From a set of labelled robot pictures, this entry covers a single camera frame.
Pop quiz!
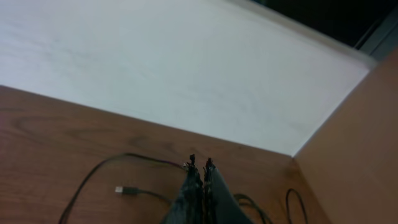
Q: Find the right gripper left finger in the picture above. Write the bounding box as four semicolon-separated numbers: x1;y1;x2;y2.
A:
161;154;203;224

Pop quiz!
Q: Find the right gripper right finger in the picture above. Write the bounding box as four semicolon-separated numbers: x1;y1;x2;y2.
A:
204;158;252;224

